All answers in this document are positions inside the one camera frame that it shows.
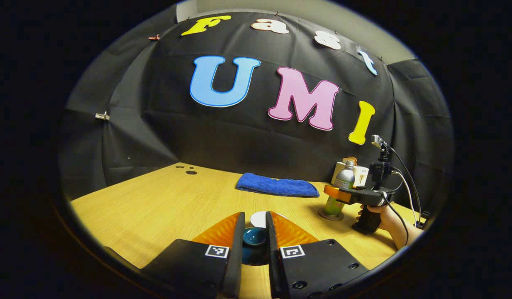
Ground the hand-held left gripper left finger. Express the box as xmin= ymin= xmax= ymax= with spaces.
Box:
xmin=140 ymin=212 xmax=246 ymax=299

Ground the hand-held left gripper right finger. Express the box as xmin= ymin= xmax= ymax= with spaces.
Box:
xmin=265 ymin=211 xmax=369 ymax=299

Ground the silver green-label water bottle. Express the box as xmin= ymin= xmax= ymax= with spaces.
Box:
xmin=324 ymin=160 xmax=356 ymax=217

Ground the round brown coaster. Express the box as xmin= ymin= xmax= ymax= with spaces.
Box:
xmin=318 ymin=208 xmax=345 ymax=221

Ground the teal white-lined teacup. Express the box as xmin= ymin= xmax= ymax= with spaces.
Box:
xmin=250 ymin=211 xmax=288 ymax=229

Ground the cream toaster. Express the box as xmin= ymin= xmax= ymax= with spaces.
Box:
xmin=332 ymin=161 xmax=369 ymax=187

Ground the blue folded towel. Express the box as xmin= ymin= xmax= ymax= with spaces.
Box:
xmin=235 ymin=173 xmax=320 ymax=198

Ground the right gripper white cable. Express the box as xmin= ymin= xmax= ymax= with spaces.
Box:
xmin=391 ymin=170 xmax=418 ymax=221

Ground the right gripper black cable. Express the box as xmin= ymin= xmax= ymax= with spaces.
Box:
xmin=387 ymin=145 xmax=422 ymax=227

